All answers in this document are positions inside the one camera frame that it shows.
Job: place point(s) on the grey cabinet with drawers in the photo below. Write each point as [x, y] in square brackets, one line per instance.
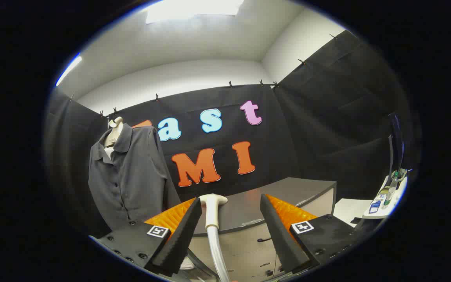
[249, 207]

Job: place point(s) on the green bottle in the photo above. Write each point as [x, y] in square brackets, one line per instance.
[390, 188]

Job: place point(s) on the dark computer monitor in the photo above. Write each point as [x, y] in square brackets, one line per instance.
[394, 149]

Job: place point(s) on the dark grey button shirt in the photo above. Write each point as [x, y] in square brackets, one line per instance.
[135, 176]

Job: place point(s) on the row of black clips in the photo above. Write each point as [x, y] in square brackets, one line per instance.
[230, 84]

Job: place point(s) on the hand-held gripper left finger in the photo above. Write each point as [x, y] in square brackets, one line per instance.
[182, 239]

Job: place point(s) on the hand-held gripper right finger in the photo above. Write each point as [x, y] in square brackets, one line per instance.
[284, 243]

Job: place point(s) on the blue card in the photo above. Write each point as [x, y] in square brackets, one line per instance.
[375, 207]

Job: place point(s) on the white hanger board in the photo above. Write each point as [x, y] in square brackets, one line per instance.
[109, 152]

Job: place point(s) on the ceiling light strip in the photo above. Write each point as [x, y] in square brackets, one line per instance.
[69, 70]

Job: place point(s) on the beige garment hanger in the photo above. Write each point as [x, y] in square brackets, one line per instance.
[115, 135]

